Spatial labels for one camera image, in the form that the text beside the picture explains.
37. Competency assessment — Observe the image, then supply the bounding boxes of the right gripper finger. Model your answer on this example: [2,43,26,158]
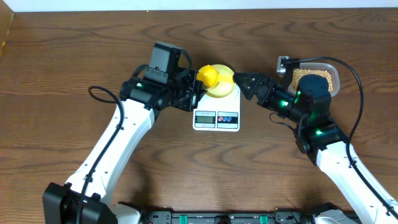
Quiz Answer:
[233,72,271,87]
[239,82,264,100]

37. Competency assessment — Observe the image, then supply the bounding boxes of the yellow measuring scoop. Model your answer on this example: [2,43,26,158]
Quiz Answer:
[196,64,234,88]

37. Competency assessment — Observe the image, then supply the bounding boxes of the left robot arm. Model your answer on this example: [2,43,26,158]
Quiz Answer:
[42,68,205,223]

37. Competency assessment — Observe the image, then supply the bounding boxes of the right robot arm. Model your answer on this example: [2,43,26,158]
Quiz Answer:
[233,73,397,223]

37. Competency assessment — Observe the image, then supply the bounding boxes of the pale yellow bowl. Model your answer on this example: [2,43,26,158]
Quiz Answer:
[206,64,236,98]

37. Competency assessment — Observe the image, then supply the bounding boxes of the white digital kitchen scale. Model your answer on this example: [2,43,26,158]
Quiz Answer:
[192,87,241,132]

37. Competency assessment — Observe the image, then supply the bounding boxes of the soybeans in container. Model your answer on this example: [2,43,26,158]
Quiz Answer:
[291,69,334,93]

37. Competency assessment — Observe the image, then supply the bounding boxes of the clear plastic container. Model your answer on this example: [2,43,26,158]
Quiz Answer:
[288,63,340,97]

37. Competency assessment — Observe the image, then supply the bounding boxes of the left black cable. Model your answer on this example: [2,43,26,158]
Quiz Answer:
[75,86,125,224]

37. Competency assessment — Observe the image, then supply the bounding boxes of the black cable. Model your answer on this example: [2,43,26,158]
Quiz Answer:
[289,56,398,215]
[75,86,125,224]

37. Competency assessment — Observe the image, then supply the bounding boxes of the right black cable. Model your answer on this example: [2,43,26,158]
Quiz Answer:
[289,56,398,215]

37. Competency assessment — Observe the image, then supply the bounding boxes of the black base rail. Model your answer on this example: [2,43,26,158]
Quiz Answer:
[138,210,361,224]

